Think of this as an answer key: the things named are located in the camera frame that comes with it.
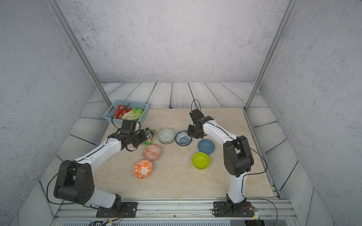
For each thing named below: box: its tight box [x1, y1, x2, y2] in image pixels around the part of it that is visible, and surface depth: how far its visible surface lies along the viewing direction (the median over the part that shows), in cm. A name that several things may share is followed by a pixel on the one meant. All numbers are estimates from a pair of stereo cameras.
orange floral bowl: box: [132, 159, 154, 179], surface depth 87 cm
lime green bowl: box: [191, 152, 211, 170], surface depth 91 cm
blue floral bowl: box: [174, 130, 193, 146], surface depth 101 cm
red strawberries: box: [113, 104, 132, 120], surface depth 117 cm
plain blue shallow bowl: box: [197, 138, 216, 155], surface depth 98 cm
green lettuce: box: [121, 107, 144, 121], surface depth 113 cm
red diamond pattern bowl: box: [142, 144, 162, 162], surface depth 95 cm
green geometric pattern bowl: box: [157, 128, 175, 145], surface depth 101 cm
